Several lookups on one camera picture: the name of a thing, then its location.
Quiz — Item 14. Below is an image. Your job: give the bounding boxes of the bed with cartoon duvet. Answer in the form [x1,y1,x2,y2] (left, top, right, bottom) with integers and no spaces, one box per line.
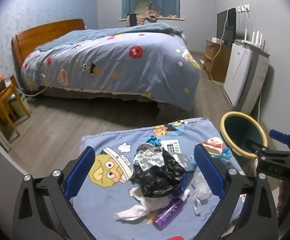
[20,22,201,112]

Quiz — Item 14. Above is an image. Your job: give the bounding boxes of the white charging cable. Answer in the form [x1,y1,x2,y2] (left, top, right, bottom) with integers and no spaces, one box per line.
[20,76,58,97]

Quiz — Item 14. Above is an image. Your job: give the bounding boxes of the wooden nightstand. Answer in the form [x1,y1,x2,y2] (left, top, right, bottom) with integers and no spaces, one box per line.
[0,74,32,138]

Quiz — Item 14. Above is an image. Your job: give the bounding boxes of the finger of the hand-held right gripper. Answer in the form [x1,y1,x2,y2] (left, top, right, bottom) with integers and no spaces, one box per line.
[269,129,290,152]
[245,139,268,155]

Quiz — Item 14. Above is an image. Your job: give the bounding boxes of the plaid cloth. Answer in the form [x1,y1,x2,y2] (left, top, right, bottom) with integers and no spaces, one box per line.
[126,9,161,27]

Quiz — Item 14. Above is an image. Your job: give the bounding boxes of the black flat screen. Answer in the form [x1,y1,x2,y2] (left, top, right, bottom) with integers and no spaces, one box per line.
[216,7,237,47]

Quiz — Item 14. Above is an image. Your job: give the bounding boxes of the green white bucket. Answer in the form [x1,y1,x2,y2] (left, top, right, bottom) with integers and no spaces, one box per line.
[7,94,31,117]

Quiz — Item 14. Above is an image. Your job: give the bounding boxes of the teal bin with yellow rim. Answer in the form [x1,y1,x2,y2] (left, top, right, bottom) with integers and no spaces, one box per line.
[220,112,269,159]

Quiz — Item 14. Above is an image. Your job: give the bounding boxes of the white air purifier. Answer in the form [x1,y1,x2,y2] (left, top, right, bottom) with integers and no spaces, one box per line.
[223,39,271,115]

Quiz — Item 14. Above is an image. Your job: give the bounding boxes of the wooden bed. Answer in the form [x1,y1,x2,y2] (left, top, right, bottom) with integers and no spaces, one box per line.
[12,19,193,117]

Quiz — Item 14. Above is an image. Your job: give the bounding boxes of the purple spray bottle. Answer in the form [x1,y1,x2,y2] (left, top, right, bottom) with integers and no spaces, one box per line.
[152,189,191,230]

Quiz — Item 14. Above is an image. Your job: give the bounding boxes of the blue cartoon print cloth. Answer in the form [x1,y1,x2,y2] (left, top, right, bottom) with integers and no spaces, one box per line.
[71,117,246,240]

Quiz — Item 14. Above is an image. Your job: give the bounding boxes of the clear plastic wrap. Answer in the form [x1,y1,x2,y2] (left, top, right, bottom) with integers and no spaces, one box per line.
[177,154,214,202]

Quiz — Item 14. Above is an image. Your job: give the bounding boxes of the white power cable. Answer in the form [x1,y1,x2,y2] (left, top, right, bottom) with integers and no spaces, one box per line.
[209,11,238,81]

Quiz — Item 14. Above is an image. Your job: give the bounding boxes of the crumpled white tissue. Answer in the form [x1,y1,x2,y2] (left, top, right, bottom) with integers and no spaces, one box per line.
[115,186,171,221]

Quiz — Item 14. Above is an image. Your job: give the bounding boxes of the blue wrapper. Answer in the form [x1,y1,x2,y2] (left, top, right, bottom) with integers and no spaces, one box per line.
[171,174,189,198]

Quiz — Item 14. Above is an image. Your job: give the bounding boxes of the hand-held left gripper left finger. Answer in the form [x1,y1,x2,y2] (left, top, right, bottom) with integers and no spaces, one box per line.
[12,145,97,240]

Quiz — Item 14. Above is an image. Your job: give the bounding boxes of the white router with antennas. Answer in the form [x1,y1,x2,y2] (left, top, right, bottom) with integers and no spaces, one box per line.
[243,29,264,50]

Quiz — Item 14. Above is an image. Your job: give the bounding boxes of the wooden cabinet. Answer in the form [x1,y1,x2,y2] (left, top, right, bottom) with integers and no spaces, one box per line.
[203,39,233,83]

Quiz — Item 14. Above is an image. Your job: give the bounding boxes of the white black printed card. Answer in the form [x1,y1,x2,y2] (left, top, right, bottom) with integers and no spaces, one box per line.
[160,140,182,153]

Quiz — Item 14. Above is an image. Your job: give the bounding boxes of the black plastic bag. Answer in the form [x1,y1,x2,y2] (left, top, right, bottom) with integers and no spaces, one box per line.
[131,149,186,198]

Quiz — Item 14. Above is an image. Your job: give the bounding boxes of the grey white printed mailer bag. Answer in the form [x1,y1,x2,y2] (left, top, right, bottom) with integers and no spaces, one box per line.
[133,144,171,173]

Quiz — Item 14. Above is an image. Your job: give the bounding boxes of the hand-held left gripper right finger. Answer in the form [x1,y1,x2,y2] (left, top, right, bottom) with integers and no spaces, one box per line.
[193,143,279,240]

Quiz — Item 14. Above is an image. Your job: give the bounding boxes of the olive cushion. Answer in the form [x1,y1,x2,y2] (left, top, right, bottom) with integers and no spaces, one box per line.
[135,1,152,14]

